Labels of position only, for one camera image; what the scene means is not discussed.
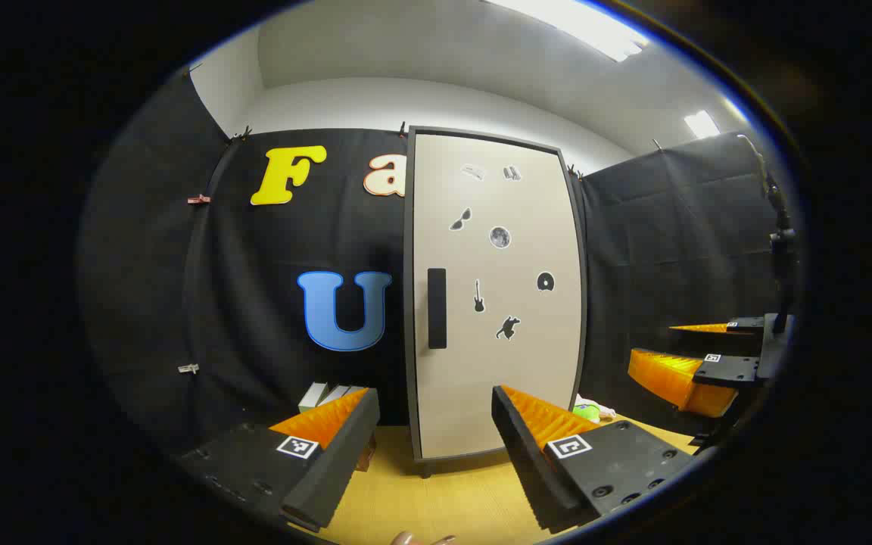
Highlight brown book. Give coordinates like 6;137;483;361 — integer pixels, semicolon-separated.
326;385;378;472

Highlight dark grey cabinet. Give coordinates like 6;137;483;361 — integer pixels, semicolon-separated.
403;125;590;479

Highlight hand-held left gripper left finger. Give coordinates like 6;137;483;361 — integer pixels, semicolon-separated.
179;388;381;533

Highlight small ceiling light panel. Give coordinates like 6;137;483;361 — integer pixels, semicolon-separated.
683;111;721;140

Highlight large ceiling light panel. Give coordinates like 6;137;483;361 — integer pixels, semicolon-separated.
481;0;649;63

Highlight green and white toy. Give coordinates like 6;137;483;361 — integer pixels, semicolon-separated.
572;395;617;423

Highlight green book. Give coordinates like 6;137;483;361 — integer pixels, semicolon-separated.
298;382;331;416

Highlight black backdrop cloth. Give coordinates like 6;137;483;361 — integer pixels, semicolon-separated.
76;68;804;455

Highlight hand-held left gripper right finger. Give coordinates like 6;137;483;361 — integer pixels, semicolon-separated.
491;385;698;534

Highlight beige cabinet door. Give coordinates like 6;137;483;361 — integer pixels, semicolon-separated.
410;131;585;460

